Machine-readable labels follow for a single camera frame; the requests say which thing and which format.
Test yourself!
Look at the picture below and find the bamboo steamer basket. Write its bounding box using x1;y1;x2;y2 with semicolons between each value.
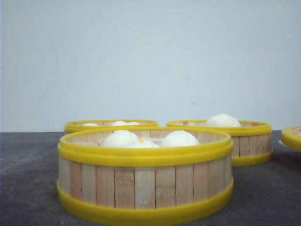
57;128;233;226
64;119;158;135
166;119;273;166

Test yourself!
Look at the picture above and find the woven bamboo steamer lid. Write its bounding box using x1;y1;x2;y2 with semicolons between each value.
281;125;301;151

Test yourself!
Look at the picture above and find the white bun with yellow dot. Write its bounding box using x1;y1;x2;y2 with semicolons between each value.
125;139;160;148

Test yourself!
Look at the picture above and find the white bun back middle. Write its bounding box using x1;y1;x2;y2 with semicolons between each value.
111;121;140;126

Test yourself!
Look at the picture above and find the white bun front right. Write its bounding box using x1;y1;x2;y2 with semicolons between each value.
160;130;199;147

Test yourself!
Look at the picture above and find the white bun front left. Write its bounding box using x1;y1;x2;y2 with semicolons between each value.
102;130;139;148

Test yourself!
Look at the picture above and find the large white bun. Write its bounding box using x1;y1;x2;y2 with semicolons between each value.
205;113;241;127

